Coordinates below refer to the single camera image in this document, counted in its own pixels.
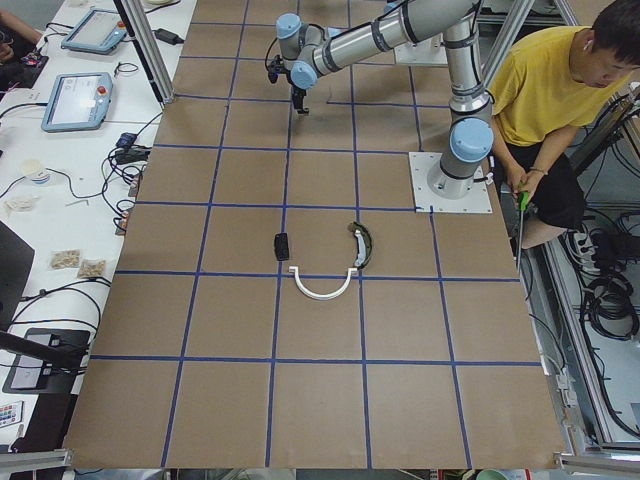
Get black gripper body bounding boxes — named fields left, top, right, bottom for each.
left=291, top=85, right=307, bottom=110

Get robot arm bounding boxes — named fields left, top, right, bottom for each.
left=265, top=1, right=491, bottom=121
left=428, top=14, right=494, bottom=200

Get small black flat part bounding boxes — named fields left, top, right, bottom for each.
left=274, top=232, right=290, bottom=261

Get dark green curved brake shoe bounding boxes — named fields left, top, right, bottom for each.
left=347, top=221, right=374, bottom=270

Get black power adapter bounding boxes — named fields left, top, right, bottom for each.
left=153, top=28, right=184, bottom=45

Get white curved plastic arc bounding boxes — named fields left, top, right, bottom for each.
left=288, top=265, right=359, bottom=301

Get far blue teach pendant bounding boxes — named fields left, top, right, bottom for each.
left=61, top=8, right=127, bottom=55

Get blue teach pendant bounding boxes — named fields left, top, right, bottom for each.
left=41, top=72, right=113, bottom=133
left=61, top=8, right=127, bottom=55

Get near blue teach pendant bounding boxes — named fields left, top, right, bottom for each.
left=41, top=72, right=113, bottom=133

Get person in yellow shirt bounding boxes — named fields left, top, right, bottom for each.
left=489, top=1, right=639, bottom=250

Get white paper cup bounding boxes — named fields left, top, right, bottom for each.
left=21, top=158, right=51, bottom=185

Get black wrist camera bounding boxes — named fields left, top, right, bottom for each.
left=265, top=54, right=287, bottom=84

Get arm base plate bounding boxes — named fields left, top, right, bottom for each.
left=408, top=152, right=493, bottom=214
left=394, top=36, right=447, bottom=68

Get aluminium frame post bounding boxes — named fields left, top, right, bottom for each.
left=114, top=0, right=175, bottom=105

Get green handled screwdriver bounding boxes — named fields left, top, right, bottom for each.
left=516, top=182, right=529, bottom=271

